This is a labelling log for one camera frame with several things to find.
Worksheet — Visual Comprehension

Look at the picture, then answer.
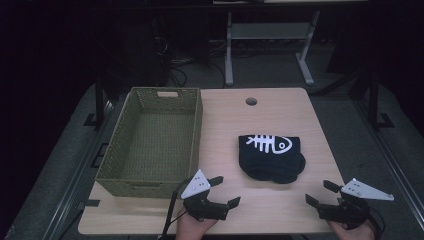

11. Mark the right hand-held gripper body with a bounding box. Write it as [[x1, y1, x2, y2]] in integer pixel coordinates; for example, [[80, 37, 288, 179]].
[[317, 177, 395, 231]]

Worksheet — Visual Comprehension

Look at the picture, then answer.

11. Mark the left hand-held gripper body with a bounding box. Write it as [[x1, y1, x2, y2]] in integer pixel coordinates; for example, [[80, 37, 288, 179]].
[[180, 169, 231, 222]]

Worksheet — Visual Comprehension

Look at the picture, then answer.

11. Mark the black garment fishbone print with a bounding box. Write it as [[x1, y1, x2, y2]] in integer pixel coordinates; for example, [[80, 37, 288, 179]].
[[238, 134, 307, 185]]

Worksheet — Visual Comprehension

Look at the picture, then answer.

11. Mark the green woven basket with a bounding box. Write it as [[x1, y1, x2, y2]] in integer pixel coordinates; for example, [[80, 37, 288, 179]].
[[95, 86, 204, 200]]

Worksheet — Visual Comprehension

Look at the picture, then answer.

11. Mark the person's right hand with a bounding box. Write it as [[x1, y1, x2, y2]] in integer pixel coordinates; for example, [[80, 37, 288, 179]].
[[327, 219, 376, 240]]

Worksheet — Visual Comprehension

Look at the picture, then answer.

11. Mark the person's left hand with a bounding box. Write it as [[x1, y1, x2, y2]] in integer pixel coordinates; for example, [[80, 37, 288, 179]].
[[175, 207, 218, 240]]

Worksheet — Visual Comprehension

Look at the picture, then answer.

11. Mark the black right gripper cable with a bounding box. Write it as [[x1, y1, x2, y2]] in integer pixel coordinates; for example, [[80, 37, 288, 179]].
[[365, 213, 387, 240]]

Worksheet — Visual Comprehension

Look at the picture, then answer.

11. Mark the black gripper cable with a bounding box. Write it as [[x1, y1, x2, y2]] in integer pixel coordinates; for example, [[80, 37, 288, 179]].
[[365, 213, 387, 240], [159, 177, 195, 240]]

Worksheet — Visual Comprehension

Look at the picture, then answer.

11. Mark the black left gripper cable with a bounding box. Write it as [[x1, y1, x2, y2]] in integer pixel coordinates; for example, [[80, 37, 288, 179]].
[[159, 177, 195, 240]]

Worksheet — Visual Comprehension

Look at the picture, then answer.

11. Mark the grey metal floor rail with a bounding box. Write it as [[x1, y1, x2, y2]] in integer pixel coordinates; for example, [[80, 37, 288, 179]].
[[352, 98, 424, 222], [42, 99, 116, 240]]

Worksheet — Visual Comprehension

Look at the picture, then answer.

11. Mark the black metal stand post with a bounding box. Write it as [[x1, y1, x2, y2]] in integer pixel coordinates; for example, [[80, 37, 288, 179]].
[[367, 71, 396, 132], [83, 75, 107, 128]]

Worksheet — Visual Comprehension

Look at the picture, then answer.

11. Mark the tangle of floor cables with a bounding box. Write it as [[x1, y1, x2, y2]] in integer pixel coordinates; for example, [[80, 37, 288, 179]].
[[162, 35, 228, 88]]

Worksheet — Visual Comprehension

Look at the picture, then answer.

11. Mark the grey metal desk frame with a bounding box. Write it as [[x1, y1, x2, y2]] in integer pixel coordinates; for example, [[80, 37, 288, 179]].
[[224, 10, 321, 87]]

